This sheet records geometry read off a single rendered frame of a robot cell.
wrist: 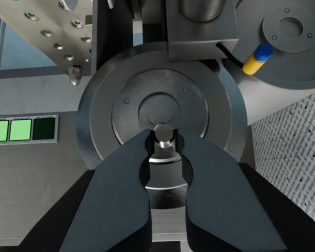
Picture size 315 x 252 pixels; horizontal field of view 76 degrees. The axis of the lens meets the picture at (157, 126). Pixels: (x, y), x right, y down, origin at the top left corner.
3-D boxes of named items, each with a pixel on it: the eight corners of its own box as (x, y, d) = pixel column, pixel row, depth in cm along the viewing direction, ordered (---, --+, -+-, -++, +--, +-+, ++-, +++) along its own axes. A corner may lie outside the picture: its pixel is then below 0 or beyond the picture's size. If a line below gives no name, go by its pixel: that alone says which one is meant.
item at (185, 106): (197, 59, 16) (219, 152, 15) (194, 70, 18) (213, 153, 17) (105, 76, 16) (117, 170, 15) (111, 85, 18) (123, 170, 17)
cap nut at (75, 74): (79, 66, 52) (78, 82, 51) (85, 72, 55) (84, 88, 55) (65, 67, 52) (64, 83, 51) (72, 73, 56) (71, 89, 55)
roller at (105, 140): (222, 44, 17) (242, 184, 15) (189, 117, 43) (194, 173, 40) (89, 55, 18) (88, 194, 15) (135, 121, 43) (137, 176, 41)
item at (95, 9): (99, -78, 23) (96, 77, 19) (133, 45, 46) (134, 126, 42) (94, -77, 23) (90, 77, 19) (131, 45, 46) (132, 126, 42)
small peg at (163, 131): (150, 124, 12) (172, 119, 12) (153, 132, 15) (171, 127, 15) (155, 146, 12) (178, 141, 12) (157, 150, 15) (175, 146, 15)
